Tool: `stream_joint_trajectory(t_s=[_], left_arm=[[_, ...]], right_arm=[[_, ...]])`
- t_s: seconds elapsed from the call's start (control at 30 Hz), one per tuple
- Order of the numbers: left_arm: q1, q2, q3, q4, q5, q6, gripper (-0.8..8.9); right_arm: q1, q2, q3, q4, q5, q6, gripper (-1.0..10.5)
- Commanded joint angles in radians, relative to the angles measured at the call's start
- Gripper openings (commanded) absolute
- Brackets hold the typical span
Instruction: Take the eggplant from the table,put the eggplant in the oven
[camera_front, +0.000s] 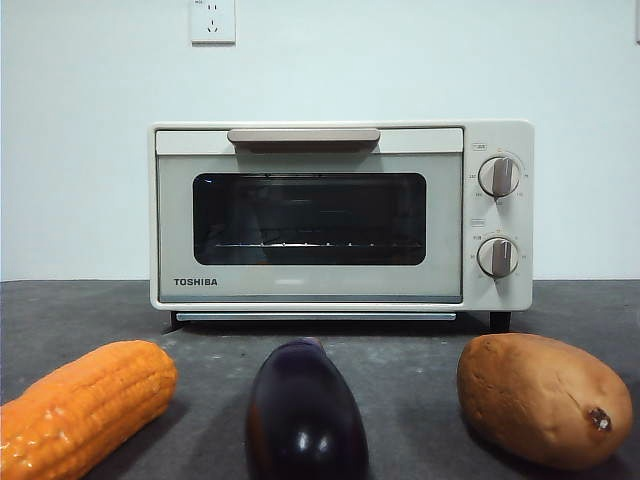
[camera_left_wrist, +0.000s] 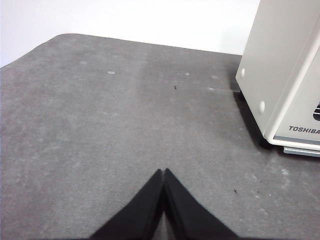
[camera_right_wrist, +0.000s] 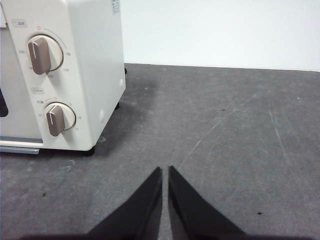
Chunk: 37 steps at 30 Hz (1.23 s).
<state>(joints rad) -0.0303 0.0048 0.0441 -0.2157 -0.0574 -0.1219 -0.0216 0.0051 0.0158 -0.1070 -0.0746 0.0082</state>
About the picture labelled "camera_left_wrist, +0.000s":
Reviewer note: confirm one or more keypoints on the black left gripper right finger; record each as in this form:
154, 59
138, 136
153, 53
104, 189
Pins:
190, 215

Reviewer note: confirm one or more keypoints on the silver oven crumb tray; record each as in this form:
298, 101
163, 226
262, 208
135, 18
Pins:
302, 151

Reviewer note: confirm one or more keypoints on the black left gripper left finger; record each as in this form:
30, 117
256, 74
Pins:
140, 215

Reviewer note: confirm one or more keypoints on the cream toaster oven body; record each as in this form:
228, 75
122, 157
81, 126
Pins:
270, 62

